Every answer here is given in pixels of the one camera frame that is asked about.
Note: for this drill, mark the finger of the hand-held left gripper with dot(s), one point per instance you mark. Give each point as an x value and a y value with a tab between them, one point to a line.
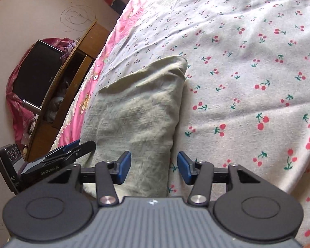
67	146
82	148

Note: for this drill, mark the cherry print bedsheet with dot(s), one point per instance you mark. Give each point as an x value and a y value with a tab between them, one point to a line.
248	56

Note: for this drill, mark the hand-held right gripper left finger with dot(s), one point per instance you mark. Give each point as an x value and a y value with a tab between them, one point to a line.
125	166

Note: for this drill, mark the black monitor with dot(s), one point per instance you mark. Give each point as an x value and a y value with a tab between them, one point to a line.
37	72

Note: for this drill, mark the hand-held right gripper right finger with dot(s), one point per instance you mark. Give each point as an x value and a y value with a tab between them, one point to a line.
183	169

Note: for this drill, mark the pink cover cloth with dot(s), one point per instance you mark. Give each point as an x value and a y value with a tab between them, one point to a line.
18	113

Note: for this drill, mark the wooden cabinet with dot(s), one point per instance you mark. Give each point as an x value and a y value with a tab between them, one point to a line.
72	77

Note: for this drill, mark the pink printed quilt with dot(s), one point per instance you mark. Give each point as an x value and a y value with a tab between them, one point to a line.
80	103

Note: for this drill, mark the light green pants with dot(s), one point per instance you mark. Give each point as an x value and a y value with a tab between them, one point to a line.
134	113

